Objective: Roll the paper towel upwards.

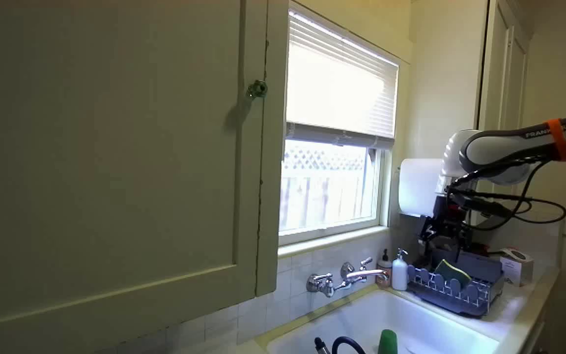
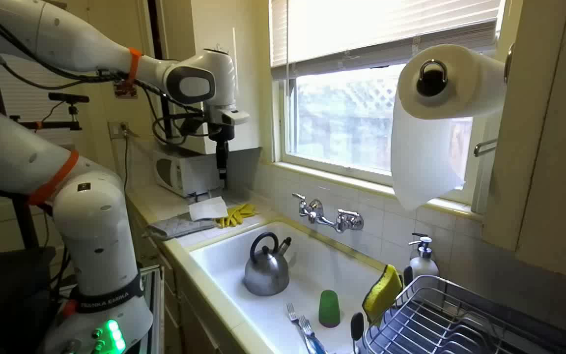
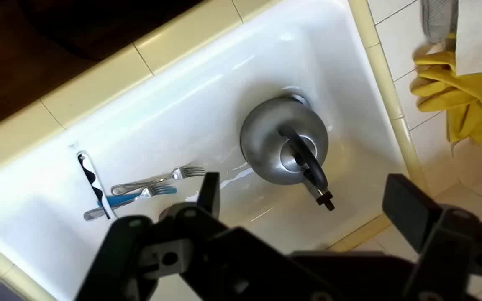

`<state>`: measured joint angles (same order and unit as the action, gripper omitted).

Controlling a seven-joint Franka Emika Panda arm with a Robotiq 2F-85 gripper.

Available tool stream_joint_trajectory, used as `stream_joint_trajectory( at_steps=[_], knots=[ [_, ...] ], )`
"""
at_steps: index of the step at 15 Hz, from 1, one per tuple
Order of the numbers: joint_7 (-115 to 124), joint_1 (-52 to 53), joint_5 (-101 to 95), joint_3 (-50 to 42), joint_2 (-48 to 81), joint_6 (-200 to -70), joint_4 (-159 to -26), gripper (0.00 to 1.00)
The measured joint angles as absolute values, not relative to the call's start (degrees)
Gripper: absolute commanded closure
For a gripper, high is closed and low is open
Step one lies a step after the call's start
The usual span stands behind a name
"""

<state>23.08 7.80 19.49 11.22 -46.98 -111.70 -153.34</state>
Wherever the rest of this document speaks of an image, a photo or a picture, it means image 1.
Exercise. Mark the cream corner cabinet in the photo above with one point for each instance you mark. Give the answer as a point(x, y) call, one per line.
point(502, 71)

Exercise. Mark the white framed window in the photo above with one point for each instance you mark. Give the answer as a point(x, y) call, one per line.
point(325, 189)

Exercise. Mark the white paper towel roll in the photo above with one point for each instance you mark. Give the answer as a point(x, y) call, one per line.
point(419, 187)

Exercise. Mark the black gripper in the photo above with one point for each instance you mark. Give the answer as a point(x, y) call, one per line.
point(453, 209)

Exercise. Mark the green bottle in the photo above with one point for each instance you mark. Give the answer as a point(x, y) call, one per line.
point(388, 342)

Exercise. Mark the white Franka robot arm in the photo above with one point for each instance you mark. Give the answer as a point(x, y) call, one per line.
point(492, 148)

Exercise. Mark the chrome wall faucet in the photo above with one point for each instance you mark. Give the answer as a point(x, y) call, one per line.
point(349, 276)

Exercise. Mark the grey dish rack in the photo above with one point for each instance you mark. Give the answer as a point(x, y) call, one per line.
point(453, 295)

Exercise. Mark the green cabinet knob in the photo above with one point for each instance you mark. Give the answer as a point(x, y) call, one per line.
point(256, 89)

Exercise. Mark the green yellow sponge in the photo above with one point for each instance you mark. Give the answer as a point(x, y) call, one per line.
point(453, 272)

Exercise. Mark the white window blind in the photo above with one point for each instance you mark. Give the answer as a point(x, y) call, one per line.
point(339, 85)

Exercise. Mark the white soap dispenser bottle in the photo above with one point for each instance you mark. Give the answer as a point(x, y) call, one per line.
point(400, 274)

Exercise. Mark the small white box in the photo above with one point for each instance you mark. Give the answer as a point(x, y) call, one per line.
point(518, 268)

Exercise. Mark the white kitchen sink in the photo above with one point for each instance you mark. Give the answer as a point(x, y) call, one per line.
point(388, 321)

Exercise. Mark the white cabinet door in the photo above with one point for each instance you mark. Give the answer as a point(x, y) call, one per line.
point(99, 163)

